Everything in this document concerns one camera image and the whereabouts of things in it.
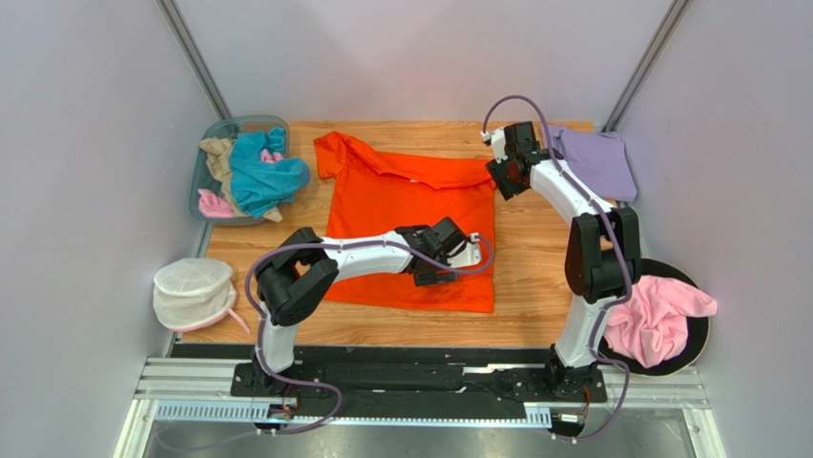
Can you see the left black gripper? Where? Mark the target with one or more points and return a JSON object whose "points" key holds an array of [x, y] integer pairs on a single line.
{"points": [[428, 278]]}

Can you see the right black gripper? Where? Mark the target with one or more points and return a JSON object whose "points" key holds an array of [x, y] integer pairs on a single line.
{"points": [[506, 176]]}

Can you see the orange t shirt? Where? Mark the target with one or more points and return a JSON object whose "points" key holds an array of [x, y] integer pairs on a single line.
{"points": [[376, 192]]}

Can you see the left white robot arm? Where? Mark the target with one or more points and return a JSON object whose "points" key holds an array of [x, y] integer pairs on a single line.
{"points": [[286, 285]]}

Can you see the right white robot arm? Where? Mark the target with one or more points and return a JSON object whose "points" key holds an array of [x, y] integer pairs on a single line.
{"points": [[602, 258]]}

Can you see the folded lavender t shirt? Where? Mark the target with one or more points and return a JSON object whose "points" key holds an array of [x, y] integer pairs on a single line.
{"points": [[599, 160]]}

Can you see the teal t shirt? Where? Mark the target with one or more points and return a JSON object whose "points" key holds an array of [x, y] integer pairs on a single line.
{"points": [[262, 175]]}

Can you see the pink t shirt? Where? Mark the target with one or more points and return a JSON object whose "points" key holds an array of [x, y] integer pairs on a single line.
{"points": [[653, 326]]}

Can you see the pink garment in basket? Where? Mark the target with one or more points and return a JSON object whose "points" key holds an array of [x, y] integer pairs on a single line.
{"points": [[246, 187]]}

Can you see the white mesh bag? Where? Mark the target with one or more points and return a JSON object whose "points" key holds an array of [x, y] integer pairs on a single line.
{"points": [[195, 293]]}

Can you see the beige t shirt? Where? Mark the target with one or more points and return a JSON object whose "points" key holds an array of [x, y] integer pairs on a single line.
{"points": [[218, 151]]}

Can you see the round black tray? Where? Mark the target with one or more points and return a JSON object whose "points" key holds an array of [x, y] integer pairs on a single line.
{"points": [[699, 330]]}

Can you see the grey plastic laundry basket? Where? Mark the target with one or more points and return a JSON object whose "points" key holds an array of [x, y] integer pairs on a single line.
{"points": [[230, 128]]}

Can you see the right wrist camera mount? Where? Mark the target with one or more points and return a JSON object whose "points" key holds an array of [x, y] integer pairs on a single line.
{"points": [[496, 140]]}

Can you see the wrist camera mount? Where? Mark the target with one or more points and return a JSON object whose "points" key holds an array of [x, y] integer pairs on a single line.
{"points": [[496, 140], [467, 254]]}

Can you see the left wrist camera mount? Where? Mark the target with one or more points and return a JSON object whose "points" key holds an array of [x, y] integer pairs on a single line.
{"points": [[467, 254]]}

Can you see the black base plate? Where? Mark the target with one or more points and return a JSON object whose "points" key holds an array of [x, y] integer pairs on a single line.
{"points": [[405, 382]]}

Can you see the aluminium frame rail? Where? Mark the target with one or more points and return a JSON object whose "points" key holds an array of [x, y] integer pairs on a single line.
{"points": [[200, 390]]}

